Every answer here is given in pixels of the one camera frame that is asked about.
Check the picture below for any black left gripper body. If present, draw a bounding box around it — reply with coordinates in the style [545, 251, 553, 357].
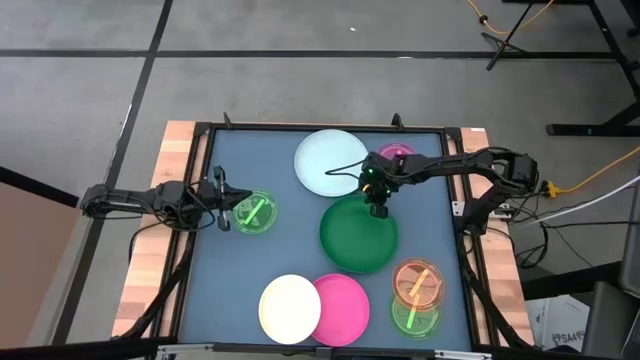
[197, 177, 222, 220]

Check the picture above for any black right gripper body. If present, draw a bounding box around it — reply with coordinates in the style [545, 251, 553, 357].
[358, 152, 399, 204]

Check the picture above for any large dark green plastic plate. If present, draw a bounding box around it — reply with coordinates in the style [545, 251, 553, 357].
[319, 194, 400, 275]

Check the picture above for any pink plastic plate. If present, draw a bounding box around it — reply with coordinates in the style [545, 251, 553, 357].
[310, 273, 372, 348]

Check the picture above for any cream plastic plate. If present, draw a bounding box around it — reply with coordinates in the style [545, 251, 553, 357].
[257, 273, 322, 346]

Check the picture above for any small translucent magenta plate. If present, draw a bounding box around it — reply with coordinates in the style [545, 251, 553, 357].
[375, 142, 418, 162]

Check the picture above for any translucent green plastic plate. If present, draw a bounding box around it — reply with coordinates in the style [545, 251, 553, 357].
[388, 292, 443, 342]
[231, 188, 280, 235]

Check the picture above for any blue-grey table mat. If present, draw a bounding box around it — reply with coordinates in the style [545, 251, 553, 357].
[178, 128, 474, 352]

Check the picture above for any large pale blue plastic plate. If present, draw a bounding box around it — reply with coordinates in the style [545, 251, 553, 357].
[293, 128, 370, 198]

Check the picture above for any black tripod stand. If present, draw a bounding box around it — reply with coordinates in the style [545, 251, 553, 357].
[480, 0, 599, 72]

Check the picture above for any brown board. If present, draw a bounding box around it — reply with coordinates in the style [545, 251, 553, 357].
[0, 166, 82, 351]

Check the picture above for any black overhead crossbar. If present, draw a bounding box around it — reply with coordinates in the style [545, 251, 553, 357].
[0, 337, 640, 360]

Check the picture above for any white cardboard box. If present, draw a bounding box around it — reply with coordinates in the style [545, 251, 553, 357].
[523, 293, 592, 352]

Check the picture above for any black desk leg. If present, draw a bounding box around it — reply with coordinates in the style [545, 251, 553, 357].
[544, 0, 640, 138]

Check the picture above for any grey chair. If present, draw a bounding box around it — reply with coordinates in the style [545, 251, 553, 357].
[581, 169, 640, 360]

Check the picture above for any black metal table frame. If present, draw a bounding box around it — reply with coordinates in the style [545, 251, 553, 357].
[112, 112, 537, 352]

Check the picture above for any black floor cable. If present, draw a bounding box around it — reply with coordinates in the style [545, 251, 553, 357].
[513, 219, 640, 269]

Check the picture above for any yellow extension cable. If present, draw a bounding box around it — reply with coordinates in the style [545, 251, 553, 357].
[466, 0, 557, 37]
[543, 144, 640, 197]

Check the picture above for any white floor cable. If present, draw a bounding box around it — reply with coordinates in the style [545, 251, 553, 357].
[517, 174, 640, 227]

